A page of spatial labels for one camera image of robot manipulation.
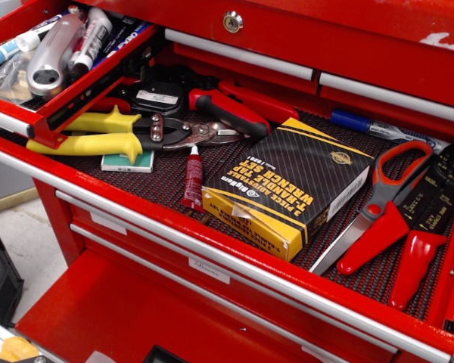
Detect silver box cutter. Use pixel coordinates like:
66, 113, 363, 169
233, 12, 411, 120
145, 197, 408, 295
26, 10, 86, 99

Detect black red drawer liner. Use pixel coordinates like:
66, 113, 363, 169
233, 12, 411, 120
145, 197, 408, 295
0, 110, 454, 321

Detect black yellow wrench set box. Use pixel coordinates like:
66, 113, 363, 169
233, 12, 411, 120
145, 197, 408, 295
202, 118, 374, 262

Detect green white small box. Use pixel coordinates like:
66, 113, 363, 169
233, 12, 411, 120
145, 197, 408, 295
101, 151, 154, 173

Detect large red open drawer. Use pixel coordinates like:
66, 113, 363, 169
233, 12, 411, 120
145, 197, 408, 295
0, 130, 454, 362

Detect small red upper drawer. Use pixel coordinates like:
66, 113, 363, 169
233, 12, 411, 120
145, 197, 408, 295
0, 1, 164, 148

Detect red threadlocker tube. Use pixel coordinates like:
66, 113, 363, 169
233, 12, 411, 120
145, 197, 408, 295
181, 145, 205, 213

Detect red tool cabinet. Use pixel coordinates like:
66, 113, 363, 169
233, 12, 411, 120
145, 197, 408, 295
0, 0, 454, 363

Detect red black crimping tool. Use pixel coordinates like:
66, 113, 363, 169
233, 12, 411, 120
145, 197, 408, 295
188, 79, 300, 138

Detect black octagonal tape measure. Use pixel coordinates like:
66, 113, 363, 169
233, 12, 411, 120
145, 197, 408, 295
129, 81, 185, 117

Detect red grey scissors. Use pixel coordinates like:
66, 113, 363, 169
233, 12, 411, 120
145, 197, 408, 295
309, 141, 433, 275

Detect brass cabinet lock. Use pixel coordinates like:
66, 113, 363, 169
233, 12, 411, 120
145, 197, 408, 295
222, 11, 244, 33

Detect blue capped BIC marker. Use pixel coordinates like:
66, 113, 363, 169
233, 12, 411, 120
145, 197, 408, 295
331, 109, 449, 154

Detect red Expo marker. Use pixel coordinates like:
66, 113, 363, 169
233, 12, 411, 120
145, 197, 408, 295
67, 33, 88, 70

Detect black Expo marker front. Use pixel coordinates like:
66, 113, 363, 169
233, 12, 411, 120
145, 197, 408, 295
68, 8, 113, 82

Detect black expo marker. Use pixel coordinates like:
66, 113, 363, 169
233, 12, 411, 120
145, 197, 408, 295
68, 8, 113, 82
15, 14, 63, 52

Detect clear plastic parts bag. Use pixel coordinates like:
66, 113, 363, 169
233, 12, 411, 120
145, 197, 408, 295
0, 51, 36, 104

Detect black crate on floor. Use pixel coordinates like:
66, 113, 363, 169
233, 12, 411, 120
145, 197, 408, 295
0, 211, 25, 327

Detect black Expo marker back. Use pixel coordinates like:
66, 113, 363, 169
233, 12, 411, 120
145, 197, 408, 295
15, 14, 63, 52

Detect yellow sponge object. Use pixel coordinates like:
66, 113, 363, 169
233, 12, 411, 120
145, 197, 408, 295
0, 337, 40, 362

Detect yellow handled tin snips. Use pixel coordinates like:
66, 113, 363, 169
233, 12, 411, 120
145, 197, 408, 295
26, 107, 247, 163

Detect red handled wire stripper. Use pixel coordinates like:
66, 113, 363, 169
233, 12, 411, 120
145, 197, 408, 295
337, 144, 454, 310

